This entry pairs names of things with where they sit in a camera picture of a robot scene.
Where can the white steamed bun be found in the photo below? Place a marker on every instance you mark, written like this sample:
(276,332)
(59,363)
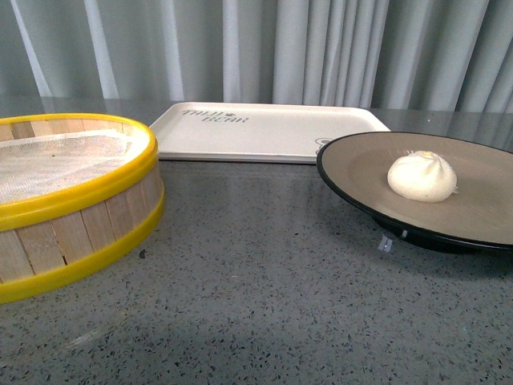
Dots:
(422,176)

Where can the brown plate with black rim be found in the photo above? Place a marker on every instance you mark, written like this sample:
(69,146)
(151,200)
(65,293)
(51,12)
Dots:
(477,216)

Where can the white bear print tray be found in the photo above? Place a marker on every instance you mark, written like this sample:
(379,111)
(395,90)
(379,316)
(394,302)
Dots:
(256,132)

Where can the clear tape piece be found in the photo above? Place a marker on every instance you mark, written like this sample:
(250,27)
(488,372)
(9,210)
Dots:
(388,239)

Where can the yellow rimmed bamboo steamer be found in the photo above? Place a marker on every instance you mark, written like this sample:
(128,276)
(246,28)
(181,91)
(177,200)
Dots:
(57,238)

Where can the grey pleated curtain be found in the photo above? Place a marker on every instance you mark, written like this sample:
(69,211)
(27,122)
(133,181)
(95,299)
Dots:
(429,55)

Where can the white steamer liner cloth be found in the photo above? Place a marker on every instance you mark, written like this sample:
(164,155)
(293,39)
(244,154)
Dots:
(36,166)

